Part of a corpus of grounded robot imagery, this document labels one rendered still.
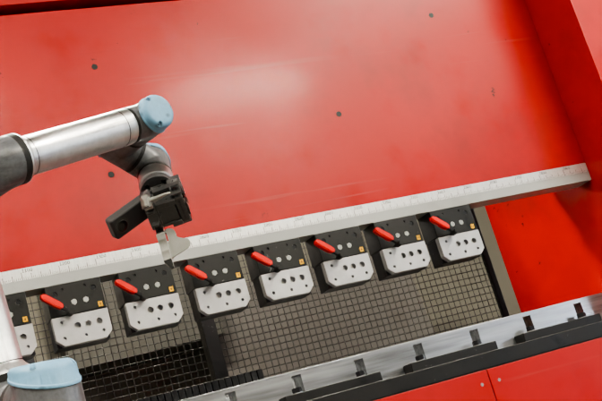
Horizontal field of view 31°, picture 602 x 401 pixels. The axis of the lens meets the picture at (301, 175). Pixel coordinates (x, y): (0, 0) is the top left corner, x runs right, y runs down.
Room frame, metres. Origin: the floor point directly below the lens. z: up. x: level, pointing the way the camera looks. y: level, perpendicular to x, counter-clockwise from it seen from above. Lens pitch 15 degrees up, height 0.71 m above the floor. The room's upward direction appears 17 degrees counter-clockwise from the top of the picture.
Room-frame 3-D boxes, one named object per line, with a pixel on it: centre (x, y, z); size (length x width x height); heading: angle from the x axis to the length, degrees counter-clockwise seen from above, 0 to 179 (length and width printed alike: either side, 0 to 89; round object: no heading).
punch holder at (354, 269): (3.18, -0.04, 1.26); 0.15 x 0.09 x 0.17; 116
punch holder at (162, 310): (2.91, 0.50, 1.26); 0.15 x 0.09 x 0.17; 116
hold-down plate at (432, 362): (3.23, -0.27, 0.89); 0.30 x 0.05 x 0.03; 116
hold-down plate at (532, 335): (3.40, -0.63, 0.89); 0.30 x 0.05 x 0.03; 116
